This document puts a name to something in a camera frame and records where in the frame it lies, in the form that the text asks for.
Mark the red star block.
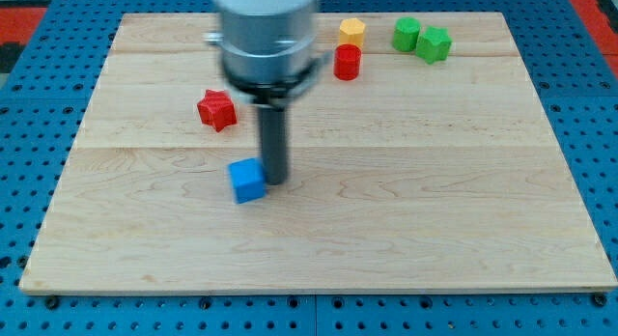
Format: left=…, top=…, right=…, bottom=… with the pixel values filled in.
left=197, top=90, right=238, bottom=132

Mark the blue cube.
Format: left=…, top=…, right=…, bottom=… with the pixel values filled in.
left=228, top=157, right=267, bottom=204

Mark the green cylinder block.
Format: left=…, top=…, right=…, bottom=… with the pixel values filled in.
left=391, top=16, right=421, bottom=52

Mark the green star block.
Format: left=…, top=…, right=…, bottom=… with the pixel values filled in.
left=415, top=26, right=452, bottom=64

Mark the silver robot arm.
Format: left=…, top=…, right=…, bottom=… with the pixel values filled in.
left=207, top=0, right=327, bottom=185

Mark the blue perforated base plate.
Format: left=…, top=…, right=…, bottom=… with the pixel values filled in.
left=1, top=0, right=617, bottom=335

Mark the yellow hexagon block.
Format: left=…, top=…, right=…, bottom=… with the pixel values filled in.
left=338, top=17, right=366, bottom=49

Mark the wooden board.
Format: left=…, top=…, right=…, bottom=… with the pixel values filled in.
left=20, top=13, right=617, bottom=295

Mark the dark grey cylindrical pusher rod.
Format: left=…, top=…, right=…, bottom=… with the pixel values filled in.
left=258, top=107, right=289, bottom=185

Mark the red cylinder block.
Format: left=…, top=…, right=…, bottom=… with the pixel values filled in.
left=333, top=43, right=362, bottom=81

